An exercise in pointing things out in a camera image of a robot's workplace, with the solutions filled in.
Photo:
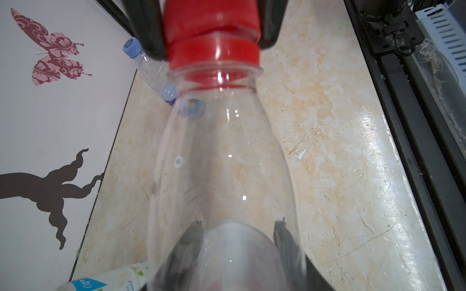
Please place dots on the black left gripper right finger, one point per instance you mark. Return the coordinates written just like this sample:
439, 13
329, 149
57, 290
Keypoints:
300, 272

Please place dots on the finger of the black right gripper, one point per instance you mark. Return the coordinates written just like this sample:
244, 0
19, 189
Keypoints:
271, 14
146, 20

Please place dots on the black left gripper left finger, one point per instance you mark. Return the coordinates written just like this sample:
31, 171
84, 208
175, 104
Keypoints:
175, 272

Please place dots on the blue bottle cap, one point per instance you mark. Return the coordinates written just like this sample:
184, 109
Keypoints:
132, 48

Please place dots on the red bottle cap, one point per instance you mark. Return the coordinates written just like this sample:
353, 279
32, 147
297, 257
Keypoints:
211, 32

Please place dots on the white bottle cap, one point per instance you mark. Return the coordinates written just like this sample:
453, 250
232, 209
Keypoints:
179, 162

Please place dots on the white slotted cable duct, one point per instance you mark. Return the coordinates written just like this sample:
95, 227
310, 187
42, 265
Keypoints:
447, 35

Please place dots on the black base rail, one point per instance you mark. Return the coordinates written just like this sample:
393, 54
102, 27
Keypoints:
425, 105

